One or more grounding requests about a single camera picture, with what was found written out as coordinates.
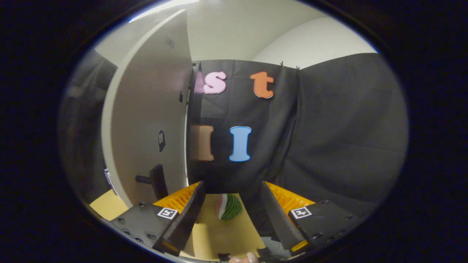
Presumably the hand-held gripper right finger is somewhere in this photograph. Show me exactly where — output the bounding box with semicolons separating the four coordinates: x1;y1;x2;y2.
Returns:
261;181;367;256

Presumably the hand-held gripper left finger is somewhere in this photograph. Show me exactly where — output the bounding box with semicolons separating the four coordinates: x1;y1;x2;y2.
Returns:
110;182;206;257

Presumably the black door handle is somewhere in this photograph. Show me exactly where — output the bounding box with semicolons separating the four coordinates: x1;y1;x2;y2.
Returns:
135;164;169;201

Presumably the grey shoe cabinet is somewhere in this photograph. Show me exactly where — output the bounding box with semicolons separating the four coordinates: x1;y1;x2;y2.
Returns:
186;61;204;183

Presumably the white shoe cabinet door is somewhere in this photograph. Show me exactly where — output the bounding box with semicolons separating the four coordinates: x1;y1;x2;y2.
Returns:
102;9;193;209

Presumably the watermelon slice toy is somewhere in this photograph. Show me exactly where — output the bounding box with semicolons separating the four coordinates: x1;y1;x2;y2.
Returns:
217;194;243;221

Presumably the grey cover book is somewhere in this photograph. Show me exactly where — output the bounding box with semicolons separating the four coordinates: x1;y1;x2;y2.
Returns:
103;168;117;196

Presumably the black backdrop cloth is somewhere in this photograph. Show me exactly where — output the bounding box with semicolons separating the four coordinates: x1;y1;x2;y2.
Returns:
58;49;409;238

